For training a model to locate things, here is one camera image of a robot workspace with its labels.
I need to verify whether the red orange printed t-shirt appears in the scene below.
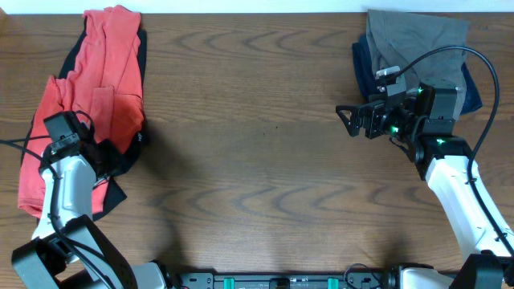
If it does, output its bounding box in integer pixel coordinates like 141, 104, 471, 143
17, 4, 145, 220

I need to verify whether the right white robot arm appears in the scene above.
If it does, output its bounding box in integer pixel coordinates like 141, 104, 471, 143
336, 79, 513, 288

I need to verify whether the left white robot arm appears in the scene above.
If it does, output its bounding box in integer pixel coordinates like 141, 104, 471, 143
11, 135, 173, 288

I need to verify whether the black garment with white logo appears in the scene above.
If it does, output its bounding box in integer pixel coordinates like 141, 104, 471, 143
19, 18, 152, 222

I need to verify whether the navy blue folded garment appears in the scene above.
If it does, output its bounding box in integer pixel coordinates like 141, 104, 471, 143
352, 35, 483, 115

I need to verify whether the grey folded t-shirt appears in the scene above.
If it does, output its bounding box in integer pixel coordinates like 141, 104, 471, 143
366, 10, 470, 119

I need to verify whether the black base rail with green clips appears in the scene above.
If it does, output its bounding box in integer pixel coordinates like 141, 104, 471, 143
174, 271, 384, 289

